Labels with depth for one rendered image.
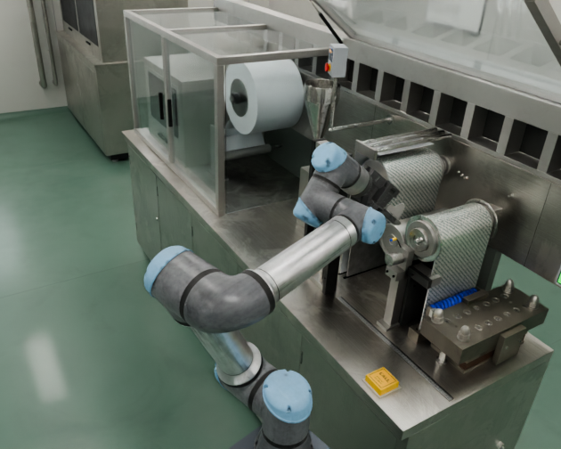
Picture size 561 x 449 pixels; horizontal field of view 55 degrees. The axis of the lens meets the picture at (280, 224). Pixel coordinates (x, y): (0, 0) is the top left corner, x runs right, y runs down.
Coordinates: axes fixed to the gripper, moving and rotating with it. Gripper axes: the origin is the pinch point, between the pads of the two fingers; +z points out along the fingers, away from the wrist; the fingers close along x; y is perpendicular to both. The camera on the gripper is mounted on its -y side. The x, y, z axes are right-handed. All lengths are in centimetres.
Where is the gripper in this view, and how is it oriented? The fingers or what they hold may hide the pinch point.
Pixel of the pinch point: (391, 220)
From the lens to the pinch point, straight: 151.8
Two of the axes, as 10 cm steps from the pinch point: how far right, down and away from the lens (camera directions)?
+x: -5.1, -4.5, 7.3
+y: 5.9, -8.1, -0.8
